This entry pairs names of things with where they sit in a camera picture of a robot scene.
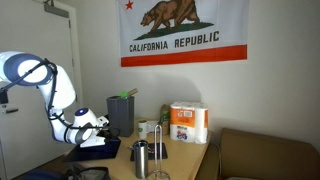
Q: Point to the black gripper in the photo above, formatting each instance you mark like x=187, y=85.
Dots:
x=108, y=134

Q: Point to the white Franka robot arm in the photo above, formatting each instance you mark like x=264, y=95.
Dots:
x=60, y=90

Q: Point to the gray plastic trash bin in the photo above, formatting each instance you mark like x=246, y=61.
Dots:
x=120, y=116

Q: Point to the white mug with green print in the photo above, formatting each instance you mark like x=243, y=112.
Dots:
x=142, y=130

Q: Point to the stainless steel tumbler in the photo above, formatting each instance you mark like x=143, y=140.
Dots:
x=141, y=160

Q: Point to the green round lid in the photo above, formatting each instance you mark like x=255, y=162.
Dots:
x=123, y=94

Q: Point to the black and blue backpack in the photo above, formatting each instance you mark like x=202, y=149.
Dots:
x=83, y=174

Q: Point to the brown cardboard tube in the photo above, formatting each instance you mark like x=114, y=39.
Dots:
x=132, y=92

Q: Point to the metal paper towel holder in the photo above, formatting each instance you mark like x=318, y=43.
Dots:
x=160, y=146

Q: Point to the green plastic bottle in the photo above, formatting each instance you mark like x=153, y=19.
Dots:
x=164, y=125

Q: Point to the black book with utensils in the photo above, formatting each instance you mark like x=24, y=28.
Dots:
x=163, y=154

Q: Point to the light wooden desk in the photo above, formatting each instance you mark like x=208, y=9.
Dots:
x=183, y=156

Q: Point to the orange paper towel pack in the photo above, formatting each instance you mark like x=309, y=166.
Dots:
x=188, y=123

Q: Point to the white door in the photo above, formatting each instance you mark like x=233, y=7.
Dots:
x=26, y=30

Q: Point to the gray door closer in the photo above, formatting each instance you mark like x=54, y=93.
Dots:
x=56, y=10

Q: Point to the California Republic flag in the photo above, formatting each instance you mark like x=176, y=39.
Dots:
x=213, y=20

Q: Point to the brown couch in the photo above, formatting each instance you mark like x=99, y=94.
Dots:
x=266, y=156

